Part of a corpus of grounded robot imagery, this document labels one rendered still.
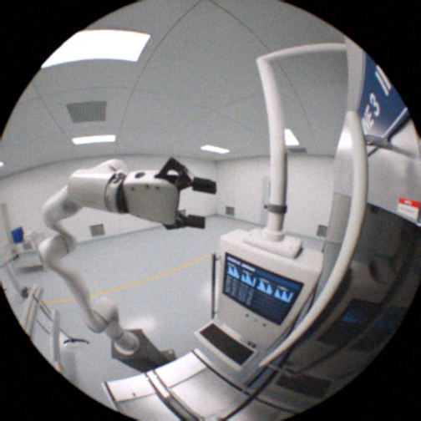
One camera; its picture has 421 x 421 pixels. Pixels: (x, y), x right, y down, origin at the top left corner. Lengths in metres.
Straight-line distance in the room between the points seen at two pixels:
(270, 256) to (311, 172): 4.62
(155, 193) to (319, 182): 4.93
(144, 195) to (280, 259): 0.48
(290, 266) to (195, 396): 0.84
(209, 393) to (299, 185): 5.18
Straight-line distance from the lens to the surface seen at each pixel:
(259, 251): 0.56
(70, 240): 0.69
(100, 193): 0.27
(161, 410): 0.98
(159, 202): 0.23
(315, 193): 5.00
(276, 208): 0.53
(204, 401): 0.93
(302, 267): 0.52
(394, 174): 0.24
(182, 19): 1.22
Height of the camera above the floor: 1.81
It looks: 12 degrees down
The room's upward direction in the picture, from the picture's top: straight up
